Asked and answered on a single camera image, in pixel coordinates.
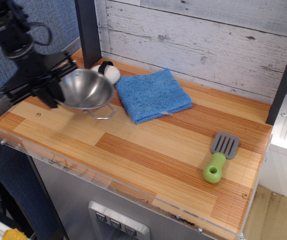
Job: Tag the white ball with black strap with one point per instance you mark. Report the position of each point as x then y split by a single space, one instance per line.
108 69

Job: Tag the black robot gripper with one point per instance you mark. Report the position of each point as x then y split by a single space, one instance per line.
38 75

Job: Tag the silver button control panel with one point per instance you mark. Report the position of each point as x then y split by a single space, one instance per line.
109 223

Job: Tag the stainless steel colander bowl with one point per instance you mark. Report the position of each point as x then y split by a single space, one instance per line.
84 89

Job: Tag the blue folded cloth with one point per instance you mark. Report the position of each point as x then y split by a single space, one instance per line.
147 97

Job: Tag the clear acrylic table guard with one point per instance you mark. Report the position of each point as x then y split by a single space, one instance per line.
151 172

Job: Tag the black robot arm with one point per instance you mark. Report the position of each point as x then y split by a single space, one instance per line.
14 29

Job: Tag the dark left frame post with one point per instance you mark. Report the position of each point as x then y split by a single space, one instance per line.
88 31

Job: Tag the grey green toy spatula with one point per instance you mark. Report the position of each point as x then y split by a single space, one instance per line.
223 148

